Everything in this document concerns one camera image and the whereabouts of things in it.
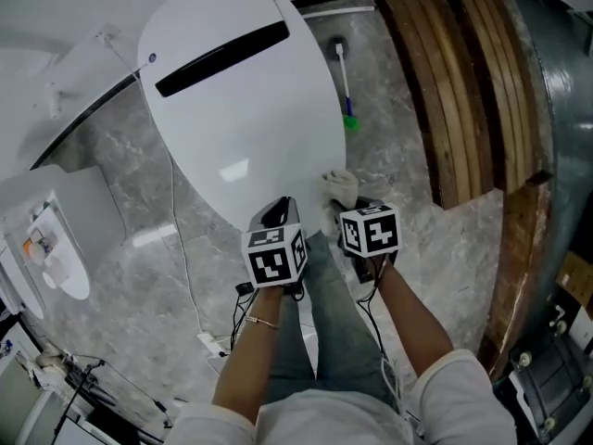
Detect cardboard box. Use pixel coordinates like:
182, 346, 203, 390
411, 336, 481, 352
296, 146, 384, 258
555, 250, 593, 314

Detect white cleaning cloth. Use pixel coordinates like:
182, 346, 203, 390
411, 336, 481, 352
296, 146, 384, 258
319, 169, 360, 238

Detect black wheeled cart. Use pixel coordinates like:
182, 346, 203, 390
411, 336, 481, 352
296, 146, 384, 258
493, 326, 593, 445

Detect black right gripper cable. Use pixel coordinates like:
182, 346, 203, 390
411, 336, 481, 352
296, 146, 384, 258
356, 255, 409, 416

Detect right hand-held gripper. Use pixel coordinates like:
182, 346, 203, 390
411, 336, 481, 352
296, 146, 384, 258
339, 196, 401, 285

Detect curved wooden planks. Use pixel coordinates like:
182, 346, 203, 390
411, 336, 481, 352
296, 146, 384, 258
374, 0, 555, 210

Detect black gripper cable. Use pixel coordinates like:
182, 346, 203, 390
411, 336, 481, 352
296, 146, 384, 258
356, 255, 409, 416
230, 281, 307, 356

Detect person's left forearm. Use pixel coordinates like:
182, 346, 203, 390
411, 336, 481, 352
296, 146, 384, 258
211, 285, 291, 424

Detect white toilet lid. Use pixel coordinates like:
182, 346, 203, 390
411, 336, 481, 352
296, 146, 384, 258
141, 16, 348, 234

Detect white power cable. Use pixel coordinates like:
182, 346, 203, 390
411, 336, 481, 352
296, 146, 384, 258
99, 39, 231, 359

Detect white handled toilet brush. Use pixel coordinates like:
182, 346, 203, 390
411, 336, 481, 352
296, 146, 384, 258
327, 36, 363, 134

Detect person's legs in jeans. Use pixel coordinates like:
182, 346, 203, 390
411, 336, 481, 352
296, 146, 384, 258
263, 232, 395, 407

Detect gold bracelet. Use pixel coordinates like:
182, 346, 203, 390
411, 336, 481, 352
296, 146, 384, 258
244, 314, 281, 331

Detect white square tank toilet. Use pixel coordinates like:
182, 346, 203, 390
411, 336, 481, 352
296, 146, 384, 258
0, 164, 129, 319

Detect person's right forearm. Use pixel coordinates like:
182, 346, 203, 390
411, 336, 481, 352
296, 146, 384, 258
372, 260, 455, 379

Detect person's white shirt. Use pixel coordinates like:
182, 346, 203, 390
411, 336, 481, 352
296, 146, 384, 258
170, 348, 518, 445

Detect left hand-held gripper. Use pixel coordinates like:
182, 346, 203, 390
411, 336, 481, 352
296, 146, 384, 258
240, 196, 309, 290

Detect black tripod stand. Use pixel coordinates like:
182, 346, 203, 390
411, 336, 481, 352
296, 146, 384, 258
41, 350, 117, 445

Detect black floor cable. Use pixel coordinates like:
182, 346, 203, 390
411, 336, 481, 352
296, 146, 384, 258
69, 354, 173, 430

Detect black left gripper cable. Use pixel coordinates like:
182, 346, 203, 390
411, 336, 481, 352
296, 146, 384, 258
230, 281, 307, 356

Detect curved wooden base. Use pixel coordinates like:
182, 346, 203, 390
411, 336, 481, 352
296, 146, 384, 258
476, 178, 552, 384

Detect dark green metal tank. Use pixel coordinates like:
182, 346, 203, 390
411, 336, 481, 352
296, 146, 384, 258
498, 0, 593, 268

